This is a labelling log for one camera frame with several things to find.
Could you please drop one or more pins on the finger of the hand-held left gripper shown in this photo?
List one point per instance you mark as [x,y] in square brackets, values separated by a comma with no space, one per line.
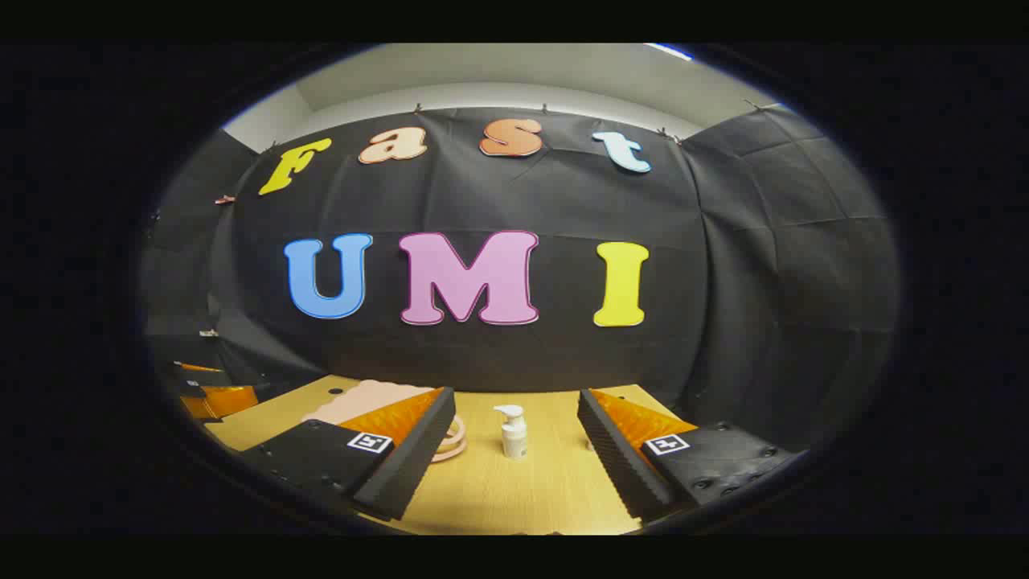
[205,377]
[229,400]

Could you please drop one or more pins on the white pump bottle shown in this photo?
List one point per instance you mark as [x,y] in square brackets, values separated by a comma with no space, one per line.
[514,438]

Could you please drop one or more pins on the black backdrop cloth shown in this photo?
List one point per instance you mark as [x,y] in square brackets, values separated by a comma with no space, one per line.
[563,354]

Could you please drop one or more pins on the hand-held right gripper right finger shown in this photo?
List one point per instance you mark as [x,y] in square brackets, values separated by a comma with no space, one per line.
[615,462]

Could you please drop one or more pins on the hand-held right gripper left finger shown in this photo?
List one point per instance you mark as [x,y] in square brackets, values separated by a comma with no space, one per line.
[410,462]

